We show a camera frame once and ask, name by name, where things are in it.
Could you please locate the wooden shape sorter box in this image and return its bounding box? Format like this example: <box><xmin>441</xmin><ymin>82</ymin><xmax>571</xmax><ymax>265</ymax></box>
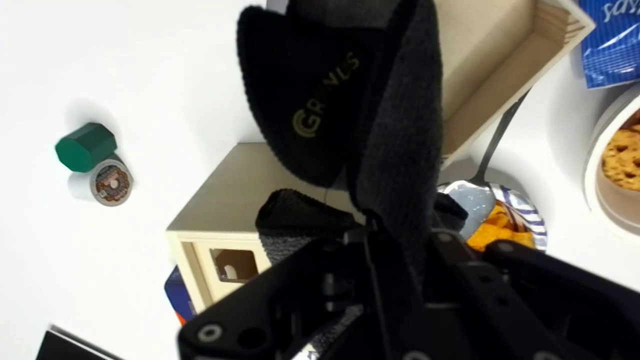
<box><xmin>163</xmin><ymin>141</ymin><xmax>367</xmax><ymax>317</ymax></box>

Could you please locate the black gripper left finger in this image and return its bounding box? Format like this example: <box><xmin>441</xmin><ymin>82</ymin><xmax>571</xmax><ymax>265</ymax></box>
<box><xmin>175</xmin><ymin>226</ymin><xmax>367</xmax><ymax>360</ymax></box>

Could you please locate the black cloth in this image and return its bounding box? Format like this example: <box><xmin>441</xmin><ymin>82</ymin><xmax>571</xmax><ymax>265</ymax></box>
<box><xmin>236</xmin><ymin>0</ymin><xmax>447</xmax><ymax>360</ymax></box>

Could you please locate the open wooden tray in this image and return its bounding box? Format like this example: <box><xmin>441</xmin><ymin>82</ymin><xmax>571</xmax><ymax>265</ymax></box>
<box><xmin>435</xmin><ymin>0</ymin><xmax>598</xmax><ymax>164</ymax></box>

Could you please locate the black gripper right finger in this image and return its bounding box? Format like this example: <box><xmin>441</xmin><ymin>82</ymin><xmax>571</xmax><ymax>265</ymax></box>
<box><xmin>418</xmin><ymin>229</ymin><xmax>640</xmax><ymax>360</ymax></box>

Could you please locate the white bowl with snacks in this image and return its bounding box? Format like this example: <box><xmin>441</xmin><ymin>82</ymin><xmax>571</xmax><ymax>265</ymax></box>
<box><xmin>582</xmin><ymin>87</ymin><xmax>640</xmax><ymax>237</ymax></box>

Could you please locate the blue snack bag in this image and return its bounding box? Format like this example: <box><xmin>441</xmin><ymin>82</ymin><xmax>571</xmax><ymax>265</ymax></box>
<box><xmin>576</xmin><ymin>0</ymin><xmax>640</xmax><ymax>92</ymax></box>

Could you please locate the green hexagonal block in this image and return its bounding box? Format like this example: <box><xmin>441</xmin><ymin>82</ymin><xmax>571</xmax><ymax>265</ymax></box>
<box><xmin>53</xmin><ymin>121</ymin><xmax>120</xmax><ymax>177</ymax></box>

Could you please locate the metal spoon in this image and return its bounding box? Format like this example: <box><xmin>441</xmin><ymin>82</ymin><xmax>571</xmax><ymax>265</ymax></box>
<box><xmin>464</xmin><ymin>90</ymin><xmax>532</xmax><ymax>203</ymax></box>

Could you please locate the patterned bowl with orange food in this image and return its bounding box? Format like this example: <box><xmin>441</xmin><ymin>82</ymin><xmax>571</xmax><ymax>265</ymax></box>
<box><xmin>435</xmin><ymin>159</ymin><xmax>549</xmax><ymax>257</ymax></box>

